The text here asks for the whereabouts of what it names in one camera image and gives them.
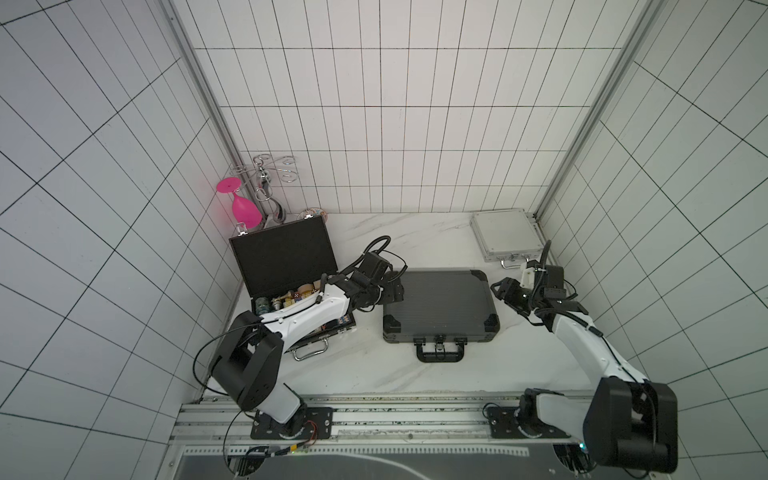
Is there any pink wine glass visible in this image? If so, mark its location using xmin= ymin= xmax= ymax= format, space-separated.
xmin=216 ymin=177 xmax=263 ymax=229

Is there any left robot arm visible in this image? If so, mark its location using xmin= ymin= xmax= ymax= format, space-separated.
xmin=208 ymin=235 xmax=407 ymax=430

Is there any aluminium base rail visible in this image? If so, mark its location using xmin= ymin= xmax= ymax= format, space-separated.
xmin=157 ymin=391 xmax=636 ymax=479

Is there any metal wire glass rack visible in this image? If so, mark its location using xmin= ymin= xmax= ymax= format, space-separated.
xmin=229 ymin=153 xmax=299 ymax=226

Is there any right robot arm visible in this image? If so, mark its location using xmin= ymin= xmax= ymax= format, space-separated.
xmin=490 ymin=249 xmax=678 ymax=477

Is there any black poker case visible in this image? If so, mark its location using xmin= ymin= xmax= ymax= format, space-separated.
xmin=382 ymin=269 xmax=500 ymax=364
xmin=229 ymin=215 xmax=358 ymax=362

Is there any silver poker case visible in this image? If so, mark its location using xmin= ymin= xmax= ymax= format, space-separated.
xmin=470 ymin=209 xmax=544 ymax=269

